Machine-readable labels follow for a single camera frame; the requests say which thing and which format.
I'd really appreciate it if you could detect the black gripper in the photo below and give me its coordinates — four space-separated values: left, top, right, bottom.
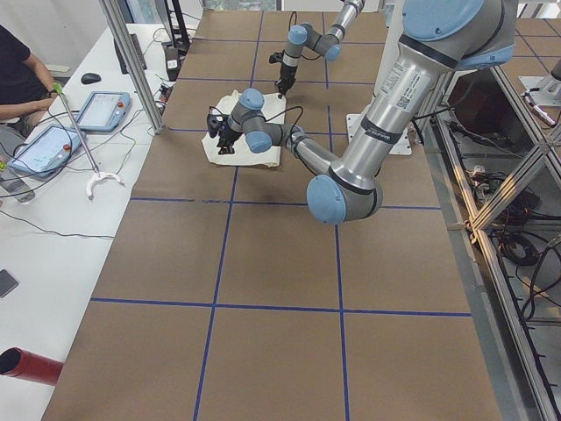
275 63 297 97
217 121 240 155

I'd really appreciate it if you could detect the white long-sleeve cat shirt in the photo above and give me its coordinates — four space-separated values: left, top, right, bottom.
201 89 288 168

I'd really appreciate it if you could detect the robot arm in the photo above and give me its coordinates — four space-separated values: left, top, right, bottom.
269 0 365 97
207 1 518 225

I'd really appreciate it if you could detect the black power adapter with label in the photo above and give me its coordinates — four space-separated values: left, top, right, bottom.
162 43 181 82

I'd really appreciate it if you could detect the far blue teach pendant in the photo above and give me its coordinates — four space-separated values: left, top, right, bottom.
76 91 131 133

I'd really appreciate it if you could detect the blue teach pendant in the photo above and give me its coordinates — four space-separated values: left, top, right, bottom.
8 125 81 180
76 91 131 133

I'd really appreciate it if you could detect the white reacher grabber tool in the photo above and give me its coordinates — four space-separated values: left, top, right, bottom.
53 82 124 201

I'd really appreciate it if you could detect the black keyboard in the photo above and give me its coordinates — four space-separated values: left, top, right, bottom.
113 33 147 75

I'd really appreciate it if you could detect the black computer mouse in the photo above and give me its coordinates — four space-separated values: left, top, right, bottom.
81 72 102 85

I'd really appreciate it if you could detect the near blue teach pendant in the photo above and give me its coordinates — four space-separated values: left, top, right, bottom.
8 125 81 180

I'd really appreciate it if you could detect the seated person in black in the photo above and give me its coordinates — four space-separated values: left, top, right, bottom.
1 26 57 138

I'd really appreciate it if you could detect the clear plastic bottle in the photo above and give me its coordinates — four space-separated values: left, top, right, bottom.
1 161 35 203

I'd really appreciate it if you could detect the black smartphone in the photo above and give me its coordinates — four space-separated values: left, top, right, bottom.
0 269 19 298

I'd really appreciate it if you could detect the red cylinder tube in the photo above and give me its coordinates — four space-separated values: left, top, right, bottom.
1 347 64 386

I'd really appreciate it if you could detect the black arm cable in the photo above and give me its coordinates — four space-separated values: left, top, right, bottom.
262 104 306 132

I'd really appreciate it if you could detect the aluminium frame post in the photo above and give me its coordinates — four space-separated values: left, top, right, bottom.
99 0 164 134

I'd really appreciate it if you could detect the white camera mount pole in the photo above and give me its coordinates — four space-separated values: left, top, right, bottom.
347 1 412 155

